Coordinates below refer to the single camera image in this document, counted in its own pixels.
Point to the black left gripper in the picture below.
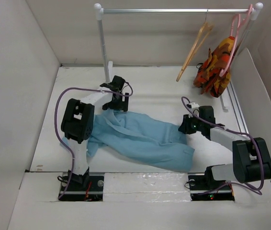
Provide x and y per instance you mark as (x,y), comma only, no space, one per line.
(121,106)

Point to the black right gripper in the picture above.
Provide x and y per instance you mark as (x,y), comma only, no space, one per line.
(184,127)

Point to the light blue trousers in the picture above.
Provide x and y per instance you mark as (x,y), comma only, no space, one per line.
(142,139)

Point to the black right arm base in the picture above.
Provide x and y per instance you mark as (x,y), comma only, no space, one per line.
(205,188)

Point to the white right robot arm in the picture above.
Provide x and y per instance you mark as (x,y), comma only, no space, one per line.
(251,161)

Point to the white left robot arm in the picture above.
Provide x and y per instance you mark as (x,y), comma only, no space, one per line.
(77,127)

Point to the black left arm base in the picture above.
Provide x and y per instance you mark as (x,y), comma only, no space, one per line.
(90,189)

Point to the wooden clothes hanger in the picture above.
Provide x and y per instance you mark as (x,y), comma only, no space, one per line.
(203,33)

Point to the pink plastic clothes hanger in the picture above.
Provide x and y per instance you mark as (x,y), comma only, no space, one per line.
(240,23)

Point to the orange camouflage garment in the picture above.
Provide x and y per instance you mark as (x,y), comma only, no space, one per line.
(207,77)

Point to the white metal clothes rack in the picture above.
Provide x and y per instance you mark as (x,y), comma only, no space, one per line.
(164,36)

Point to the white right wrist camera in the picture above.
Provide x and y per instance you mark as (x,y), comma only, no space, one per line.
(193,106)

